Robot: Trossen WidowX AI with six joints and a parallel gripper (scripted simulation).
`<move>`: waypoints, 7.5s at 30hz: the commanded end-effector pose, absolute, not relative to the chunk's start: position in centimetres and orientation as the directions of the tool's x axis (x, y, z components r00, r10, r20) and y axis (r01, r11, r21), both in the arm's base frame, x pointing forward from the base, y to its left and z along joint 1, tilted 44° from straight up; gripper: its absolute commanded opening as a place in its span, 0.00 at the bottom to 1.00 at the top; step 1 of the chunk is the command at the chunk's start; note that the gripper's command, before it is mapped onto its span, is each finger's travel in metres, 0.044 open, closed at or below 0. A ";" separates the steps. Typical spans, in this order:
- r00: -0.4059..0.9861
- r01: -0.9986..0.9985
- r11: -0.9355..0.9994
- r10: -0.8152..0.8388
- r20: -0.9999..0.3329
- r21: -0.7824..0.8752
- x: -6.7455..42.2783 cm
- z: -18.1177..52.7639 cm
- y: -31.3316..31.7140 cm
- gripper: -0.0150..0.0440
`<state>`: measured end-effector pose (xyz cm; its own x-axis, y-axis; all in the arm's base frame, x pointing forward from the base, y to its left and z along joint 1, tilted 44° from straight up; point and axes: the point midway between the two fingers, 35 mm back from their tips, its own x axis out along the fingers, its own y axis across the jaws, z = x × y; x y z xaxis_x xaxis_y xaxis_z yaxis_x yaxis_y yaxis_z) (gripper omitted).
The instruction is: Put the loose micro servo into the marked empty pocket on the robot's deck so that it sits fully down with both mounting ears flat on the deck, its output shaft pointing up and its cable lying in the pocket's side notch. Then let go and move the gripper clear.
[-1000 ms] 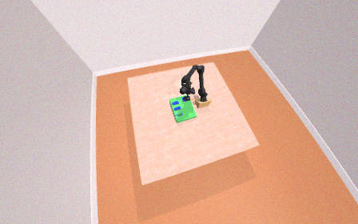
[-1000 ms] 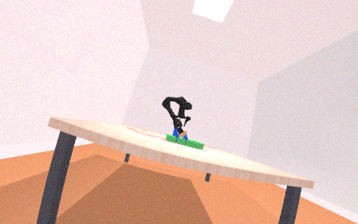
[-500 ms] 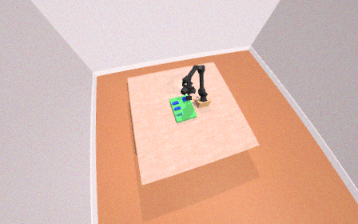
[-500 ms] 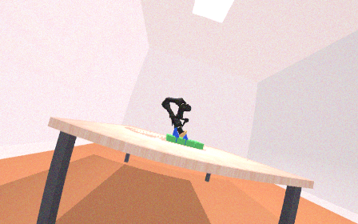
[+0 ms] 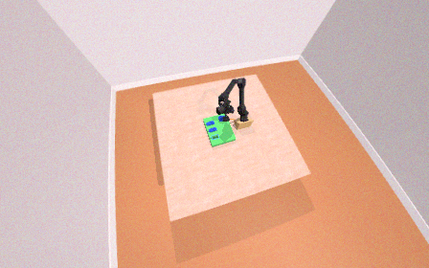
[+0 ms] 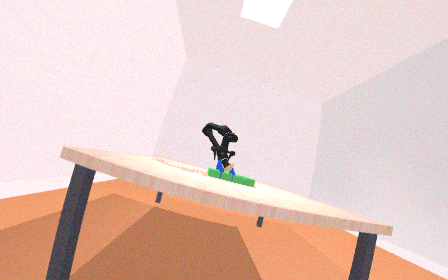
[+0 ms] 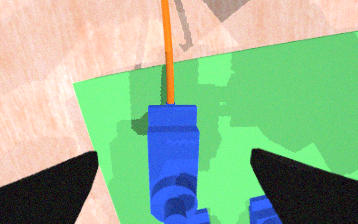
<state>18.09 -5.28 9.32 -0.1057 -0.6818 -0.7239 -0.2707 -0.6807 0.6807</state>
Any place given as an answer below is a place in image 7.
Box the green flat deck plate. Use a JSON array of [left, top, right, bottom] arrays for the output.
[[72, 31, 358, 224]]

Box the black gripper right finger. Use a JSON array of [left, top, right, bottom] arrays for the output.
[[250, 148, 358, 224]]

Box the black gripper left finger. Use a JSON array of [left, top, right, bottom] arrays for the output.
[[0, 150, 99, 224]]

